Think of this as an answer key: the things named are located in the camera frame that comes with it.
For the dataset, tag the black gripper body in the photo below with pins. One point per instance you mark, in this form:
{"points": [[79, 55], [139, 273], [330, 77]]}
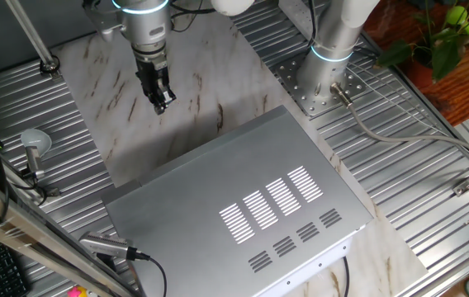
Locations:
{"points": [[152, 76]]}

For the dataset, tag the green potted plant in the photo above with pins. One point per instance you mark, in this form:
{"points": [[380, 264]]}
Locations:
{"points": [[445, 57]]}

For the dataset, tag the reddish brown wooden stand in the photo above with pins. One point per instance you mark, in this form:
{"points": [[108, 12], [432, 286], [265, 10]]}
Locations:
{"points": [[465, 95]]}

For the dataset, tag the slanted aluminium pole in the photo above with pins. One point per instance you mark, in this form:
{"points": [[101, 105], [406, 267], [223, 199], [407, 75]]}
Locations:
{"points": [[33, 35]]}

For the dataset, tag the colourful plastic toy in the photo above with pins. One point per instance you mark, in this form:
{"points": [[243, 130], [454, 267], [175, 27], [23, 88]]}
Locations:
{"points": [[77, 292]]}

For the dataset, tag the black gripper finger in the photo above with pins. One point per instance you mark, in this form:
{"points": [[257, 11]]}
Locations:
{"points": [[167, 94], [158, 107]]}

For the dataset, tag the small steel corner bracket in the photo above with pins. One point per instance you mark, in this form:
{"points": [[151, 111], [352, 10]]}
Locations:
{"points": [[461, 189]]}

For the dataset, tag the white marble pattern mat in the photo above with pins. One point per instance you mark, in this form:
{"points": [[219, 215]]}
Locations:
{"points": [[98, 119]]}

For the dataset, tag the wrist camera with silver bracket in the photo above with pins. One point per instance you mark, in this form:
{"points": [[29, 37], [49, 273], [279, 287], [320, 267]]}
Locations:
{"points": [[108, 31]]}

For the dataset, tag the silver microwave oven body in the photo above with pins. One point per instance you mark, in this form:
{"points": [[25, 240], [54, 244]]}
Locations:
{"points": [[201, 198]]}

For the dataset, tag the silver ribbed depth camera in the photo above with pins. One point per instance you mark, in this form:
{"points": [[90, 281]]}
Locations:
{"points": [[104, 243]]}

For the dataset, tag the perforated aluminium robot base plate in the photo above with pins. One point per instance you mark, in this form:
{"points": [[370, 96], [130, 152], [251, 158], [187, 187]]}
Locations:
{"points": [[296, 88]]}

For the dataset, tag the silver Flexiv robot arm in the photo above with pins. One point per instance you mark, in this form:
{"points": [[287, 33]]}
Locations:
{"points": [[148, 29]]}

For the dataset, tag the aluminium frame beam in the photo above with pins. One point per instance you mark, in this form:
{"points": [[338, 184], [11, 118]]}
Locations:
{"points": [[11, 231]]}

